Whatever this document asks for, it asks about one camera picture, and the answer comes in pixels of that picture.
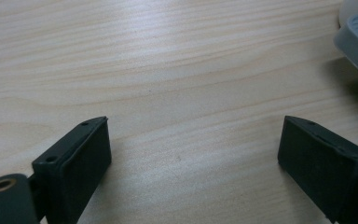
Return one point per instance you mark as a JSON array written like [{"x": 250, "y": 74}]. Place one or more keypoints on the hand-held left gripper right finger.
[{"x": 320, "y": 165}]

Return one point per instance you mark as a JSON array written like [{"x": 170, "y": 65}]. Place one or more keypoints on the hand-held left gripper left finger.
[{"x": 74, "y": 168}]

